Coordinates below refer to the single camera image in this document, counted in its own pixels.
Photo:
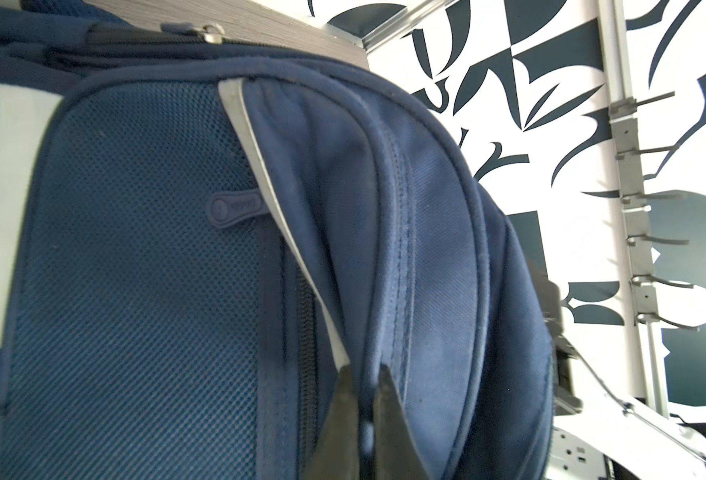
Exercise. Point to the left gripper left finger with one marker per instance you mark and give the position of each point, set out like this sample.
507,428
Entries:
337,455

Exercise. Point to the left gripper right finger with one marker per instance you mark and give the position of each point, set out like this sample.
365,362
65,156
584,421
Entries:
396,455

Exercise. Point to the navy blue student backpack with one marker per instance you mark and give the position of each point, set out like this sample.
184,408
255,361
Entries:
197,234

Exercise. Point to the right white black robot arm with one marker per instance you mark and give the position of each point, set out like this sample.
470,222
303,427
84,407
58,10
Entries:
599,434

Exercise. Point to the wall hook rack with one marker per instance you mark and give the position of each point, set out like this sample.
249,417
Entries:
636,209

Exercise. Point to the aluminium cage frame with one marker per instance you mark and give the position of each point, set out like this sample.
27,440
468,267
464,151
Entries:
537,95

